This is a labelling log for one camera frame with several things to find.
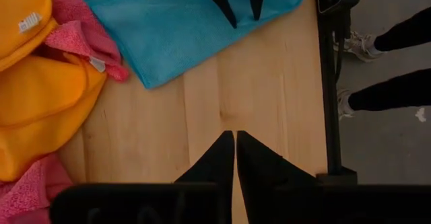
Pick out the blue microfiber towel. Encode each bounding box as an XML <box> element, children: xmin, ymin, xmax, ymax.
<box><xmin>72</xmin><ymin>0</ymin><xmax>310</xmax><ymax>89</ymax></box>

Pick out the person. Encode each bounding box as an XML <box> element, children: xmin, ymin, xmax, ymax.
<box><xmin>333</xmin><ymin>7</ymin><xmax>431</xmax><ymax>121</ymax></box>

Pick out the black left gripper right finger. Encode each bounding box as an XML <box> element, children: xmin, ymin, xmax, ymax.
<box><xmin>236</xmin><ymin>130</ymin><xmax>318</xmax><ymax>224</ymax></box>

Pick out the black table clamp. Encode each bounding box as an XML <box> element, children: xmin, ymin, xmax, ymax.
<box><xmin>315</xmin><ymin>165</ymin><xmax>358</xmax><ymax>185</ymax></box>

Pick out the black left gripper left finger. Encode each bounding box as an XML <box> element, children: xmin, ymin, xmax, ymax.
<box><xmin>174</xmin><ymin>130</ymin><xmax>236</xmax><ymax>224</ymax></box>

